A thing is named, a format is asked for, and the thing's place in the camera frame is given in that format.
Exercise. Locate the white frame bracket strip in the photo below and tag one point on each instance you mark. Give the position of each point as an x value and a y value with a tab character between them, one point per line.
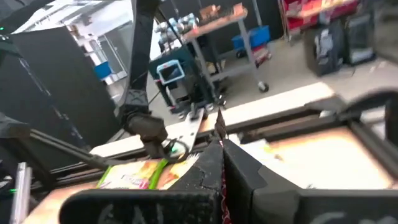
21	193

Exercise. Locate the black partition panel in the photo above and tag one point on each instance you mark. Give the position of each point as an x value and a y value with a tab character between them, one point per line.
62	77

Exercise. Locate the Lime Chili Shrimp ramen packet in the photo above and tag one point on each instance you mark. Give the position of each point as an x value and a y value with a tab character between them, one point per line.
130	175

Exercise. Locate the grey wheeled workbench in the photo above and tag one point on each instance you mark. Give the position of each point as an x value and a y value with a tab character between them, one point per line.
214	23

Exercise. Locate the blue storage bin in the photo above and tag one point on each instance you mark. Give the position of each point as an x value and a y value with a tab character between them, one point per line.
258	36

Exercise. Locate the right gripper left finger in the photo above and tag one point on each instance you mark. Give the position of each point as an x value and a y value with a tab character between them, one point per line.
202	177

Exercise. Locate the black aluminium table frame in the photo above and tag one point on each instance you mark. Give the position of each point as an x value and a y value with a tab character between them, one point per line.
71	151

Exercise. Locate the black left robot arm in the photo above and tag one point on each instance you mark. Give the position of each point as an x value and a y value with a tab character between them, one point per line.
144	124

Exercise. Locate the white metal plate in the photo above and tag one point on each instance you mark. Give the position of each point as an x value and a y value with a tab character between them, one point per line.
191	130

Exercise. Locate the black equipment crate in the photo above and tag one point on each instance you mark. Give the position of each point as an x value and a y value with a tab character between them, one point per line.
359	40
323	49

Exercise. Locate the black wheeled cart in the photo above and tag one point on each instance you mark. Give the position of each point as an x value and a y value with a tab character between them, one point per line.
186	93

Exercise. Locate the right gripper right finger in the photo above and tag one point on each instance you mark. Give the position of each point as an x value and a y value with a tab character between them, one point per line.
248	186

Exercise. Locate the blue framed teach pendant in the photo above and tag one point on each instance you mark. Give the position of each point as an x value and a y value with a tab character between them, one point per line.
170	73

